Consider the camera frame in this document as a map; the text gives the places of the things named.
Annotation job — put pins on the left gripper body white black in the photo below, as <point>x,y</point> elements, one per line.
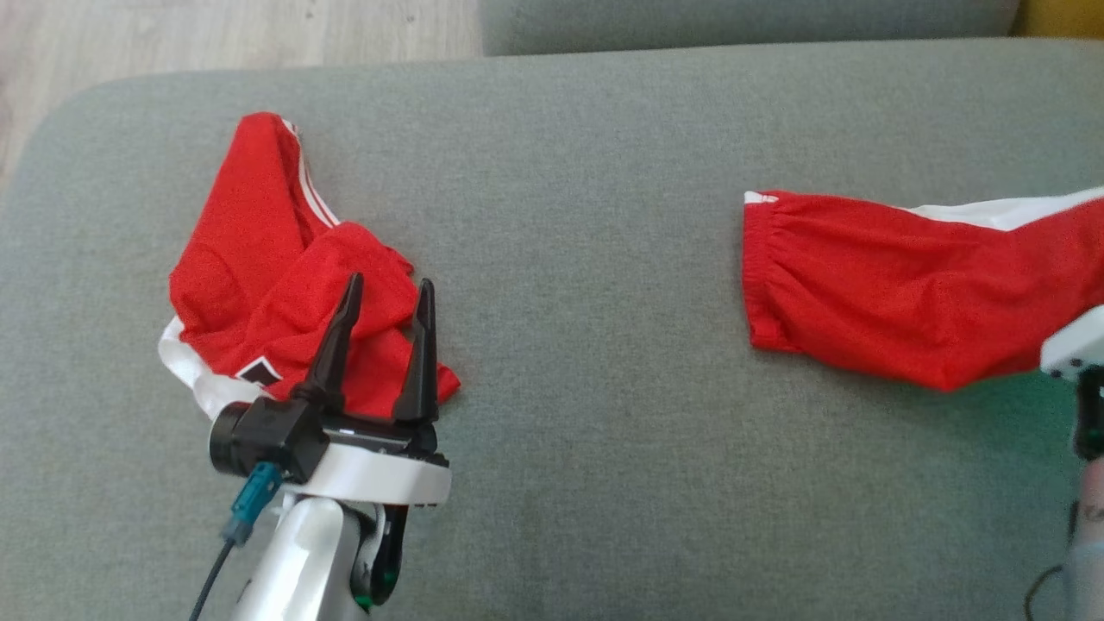
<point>388,474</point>

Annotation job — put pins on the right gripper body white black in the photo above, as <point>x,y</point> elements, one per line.
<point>1078,345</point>

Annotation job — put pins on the grey sofa seat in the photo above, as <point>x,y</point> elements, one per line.
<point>561,345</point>

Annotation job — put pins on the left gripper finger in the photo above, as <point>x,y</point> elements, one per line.
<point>332,362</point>
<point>421,371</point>

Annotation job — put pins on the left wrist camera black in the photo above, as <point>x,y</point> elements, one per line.
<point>263,435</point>

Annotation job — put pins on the mustard yellow panel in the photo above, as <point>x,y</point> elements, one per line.
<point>1061,17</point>

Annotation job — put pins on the red jersey shirt black print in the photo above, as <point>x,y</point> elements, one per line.
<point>250,259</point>

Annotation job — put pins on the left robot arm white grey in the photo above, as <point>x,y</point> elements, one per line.
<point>302,561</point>

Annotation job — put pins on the red shorts white stripe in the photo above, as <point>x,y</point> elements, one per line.
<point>906,285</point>

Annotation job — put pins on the grey sofa cushion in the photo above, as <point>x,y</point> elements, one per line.
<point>750,24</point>

